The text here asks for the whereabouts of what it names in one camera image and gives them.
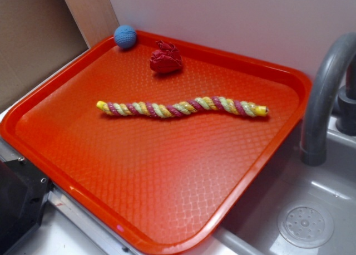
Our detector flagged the light wooden board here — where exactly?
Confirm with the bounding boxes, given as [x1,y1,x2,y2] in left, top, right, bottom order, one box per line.
[65,0,119,48]

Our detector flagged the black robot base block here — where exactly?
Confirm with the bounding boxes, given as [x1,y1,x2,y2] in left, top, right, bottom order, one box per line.
[1,157,51,254]

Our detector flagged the gray curved faucet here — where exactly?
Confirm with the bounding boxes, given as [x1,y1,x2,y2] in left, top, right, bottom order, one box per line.
[300,32,355,166]

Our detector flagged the brown cardboard panel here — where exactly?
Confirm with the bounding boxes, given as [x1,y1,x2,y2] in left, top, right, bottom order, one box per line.
[1,0,87,111]

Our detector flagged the orange plastic tray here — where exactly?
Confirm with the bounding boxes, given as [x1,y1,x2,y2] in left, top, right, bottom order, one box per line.
[1,32,312,254]

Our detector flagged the dark gray faucet handle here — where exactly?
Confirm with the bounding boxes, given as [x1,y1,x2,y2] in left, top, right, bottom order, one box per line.
[336,57,355,136]

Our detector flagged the crumpled red cloth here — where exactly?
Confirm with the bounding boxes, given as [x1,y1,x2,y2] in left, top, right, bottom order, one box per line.
[150,40,183,74]

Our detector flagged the multicolored twisted rope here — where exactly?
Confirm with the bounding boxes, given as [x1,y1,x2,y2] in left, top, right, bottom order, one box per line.
[96,96,270,120]

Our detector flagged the blue textured ball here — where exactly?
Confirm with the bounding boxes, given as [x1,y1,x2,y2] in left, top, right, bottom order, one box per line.
[113,25,137,49]

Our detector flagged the gray plastic sink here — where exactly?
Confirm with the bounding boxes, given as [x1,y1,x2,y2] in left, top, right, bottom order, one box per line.
[214,115,355,254]

